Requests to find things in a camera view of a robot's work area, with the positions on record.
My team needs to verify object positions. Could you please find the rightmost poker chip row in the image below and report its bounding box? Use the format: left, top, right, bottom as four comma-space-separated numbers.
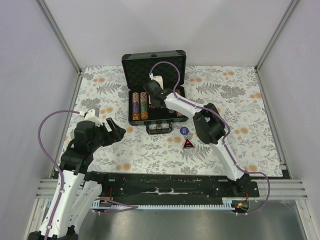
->
174, 88, 185, 118

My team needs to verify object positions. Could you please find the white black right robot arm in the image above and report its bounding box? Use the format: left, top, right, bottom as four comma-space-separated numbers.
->
126, 79, 251, 197

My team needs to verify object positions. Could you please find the leftmost poker chip row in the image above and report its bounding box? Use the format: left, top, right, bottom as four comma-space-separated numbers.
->
132, 92, 140, 121

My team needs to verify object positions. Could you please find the aluminium frame post right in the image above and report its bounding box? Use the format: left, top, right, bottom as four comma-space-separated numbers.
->
254, 0, 301, 72

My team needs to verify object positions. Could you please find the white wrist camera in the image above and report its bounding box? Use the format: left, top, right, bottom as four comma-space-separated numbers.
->
84, 107, 103, 127
149, 73, 164, 89

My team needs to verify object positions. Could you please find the black poker set case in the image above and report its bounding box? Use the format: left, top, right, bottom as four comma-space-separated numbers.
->
121, 50, 188, 135

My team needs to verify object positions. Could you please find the floral patterned table mat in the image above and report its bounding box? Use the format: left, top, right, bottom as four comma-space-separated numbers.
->
55, 64, 284, 178

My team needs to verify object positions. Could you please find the red triangular all-in button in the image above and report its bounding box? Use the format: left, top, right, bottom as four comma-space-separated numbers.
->
182, 138, 195, 150

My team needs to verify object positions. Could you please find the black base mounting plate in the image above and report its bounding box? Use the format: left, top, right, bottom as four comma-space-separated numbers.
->
84, 171, 260, 198

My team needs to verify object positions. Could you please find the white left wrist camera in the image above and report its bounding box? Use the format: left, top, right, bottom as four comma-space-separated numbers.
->
84, 107, 103, 127

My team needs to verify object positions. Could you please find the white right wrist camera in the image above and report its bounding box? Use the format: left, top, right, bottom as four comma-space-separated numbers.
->
149, 73, 164, 89

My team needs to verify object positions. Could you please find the aluminium front rail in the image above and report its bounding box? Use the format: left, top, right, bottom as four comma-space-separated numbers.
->
35, 179, 308, 201

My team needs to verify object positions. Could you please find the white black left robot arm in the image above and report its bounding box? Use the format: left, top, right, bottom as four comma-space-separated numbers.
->
28, 118, 126, 240

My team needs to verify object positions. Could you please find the aluminium frame post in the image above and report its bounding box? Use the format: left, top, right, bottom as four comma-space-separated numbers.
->
34, 0, 83, 76
254, 0, 301, 72

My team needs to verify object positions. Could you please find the aluminium frame post left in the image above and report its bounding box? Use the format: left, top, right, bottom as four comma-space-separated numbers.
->
34, 0, 83, 76

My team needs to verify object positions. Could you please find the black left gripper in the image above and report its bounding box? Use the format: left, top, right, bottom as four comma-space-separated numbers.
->
89, 117, 126, 151

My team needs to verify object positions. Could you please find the blue small blind button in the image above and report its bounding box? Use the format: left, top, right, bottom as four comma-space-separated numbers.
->
179, 126, 190, 136

